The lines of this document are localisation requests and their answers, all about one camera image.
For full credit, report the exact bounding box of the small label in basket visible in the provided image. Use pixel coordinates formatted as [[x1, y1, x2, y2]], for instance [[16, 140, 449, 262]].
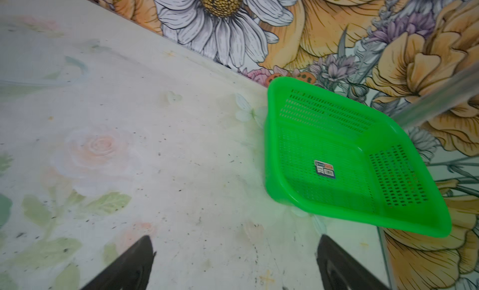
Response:
[[314, 160, 336, 179]]

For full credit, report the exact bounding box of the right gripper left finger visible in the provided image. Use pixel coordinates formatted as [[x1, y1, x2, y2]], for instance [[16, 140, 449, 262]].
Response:
[[82, 235, 156, 290]]

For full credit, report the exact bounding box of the green plastic basket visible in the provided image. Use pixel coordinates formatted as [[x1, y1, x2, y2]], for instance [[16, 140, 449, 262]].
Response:
[[264, 77, 452, 238]]

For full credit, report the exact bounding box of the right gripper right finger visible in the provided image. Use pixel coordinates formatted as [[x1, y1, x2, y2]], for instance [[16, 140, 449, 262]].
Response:
[[316, 235, 389, 290]]

